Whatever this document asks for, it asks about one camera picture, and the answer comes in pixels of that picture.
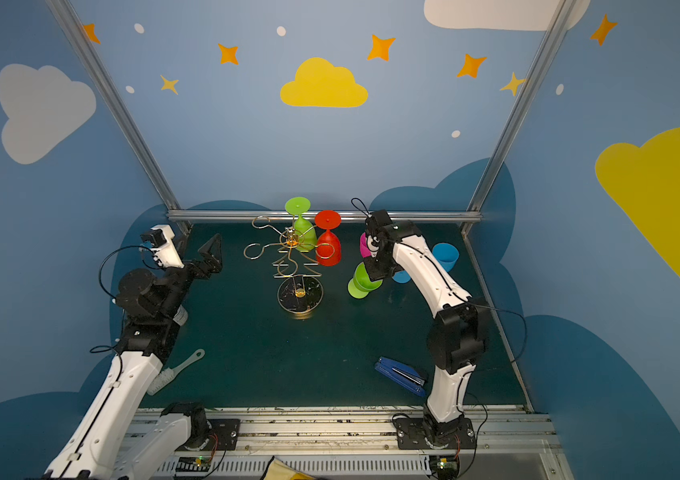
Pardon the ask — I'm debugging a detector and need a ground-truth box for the gold wire glass rack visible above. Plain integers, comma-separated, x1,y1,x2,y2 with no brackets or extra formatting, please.
243,215,325,320

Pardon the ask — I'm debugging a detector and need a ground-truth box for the small silver tin can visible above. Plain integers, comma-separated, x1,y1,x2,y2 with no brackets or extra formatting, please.
173,306,189,326

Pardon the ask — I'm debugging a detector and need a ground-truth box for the aluminium front rail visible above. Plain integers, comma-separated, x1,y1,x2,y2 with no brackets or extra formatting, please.
118,406,560,458

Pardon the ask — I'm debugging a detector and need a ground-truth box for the blue wine glass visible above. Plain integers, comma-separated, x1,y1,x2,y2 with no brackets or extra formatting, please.
393,270,411,284
432,243,460,272

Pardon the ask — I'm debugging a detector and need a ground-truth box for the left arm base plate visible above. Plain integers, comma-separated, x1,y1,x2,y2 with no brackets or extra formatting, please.
182,418,241,451

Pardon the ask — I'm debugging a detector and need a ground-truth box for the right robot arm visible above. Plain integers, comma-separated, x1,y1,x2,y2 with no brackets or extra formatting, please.
364,210,489,448

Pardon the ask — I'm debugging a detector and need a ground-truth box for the red wine glass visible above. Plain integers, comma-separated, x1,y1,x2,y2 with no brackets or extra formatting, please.
315,210,342,267

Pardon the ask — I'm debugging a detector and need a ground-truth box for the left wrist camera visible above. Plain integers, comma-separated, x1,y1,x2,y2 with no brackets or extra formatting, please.
140,224,185,269

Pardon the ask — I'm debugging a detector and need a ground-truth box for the white scrub brush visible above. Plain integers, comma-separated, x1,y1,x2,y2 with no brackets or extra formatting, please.
147,349,206,396

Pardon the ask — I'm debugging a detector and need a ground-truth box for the blue stapler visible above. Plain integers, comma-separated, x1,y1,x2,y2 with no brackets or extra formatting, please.
375,357,427,397

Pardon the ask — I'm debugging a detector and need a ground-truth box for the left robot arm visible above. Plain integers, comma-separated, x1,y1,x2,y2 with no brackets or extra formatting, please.
42,225,223,479

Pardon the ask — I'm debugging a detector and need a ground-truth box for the blue wine glass front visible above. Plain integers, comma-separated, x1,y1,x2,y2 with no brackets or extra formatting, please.
432,243,460,272

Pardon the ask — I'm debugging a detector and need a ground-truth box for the green wine glass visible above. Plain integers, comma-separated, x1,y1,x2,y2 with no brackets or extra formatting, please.
285,197,317,253
347,262,383,299

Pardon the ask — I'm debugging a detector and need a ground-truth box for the pink wine glass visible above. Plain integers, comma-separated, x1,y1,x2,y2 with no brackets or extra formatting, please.
359,233,372,258

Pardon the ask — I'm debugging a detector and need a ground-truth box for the green wine glass back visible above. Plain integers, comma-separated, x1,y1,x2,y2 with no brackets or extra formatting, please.
285,197,317,253

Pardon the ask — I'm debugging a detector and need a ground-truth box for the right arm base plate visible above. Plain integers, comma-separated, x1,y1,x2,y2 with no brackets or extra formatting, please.
391,414,477,450

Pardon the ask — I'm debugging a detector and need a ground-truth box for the yellow object at bottom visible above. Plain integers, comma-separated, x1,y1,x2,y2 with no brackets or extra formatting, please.
261,457,315,480

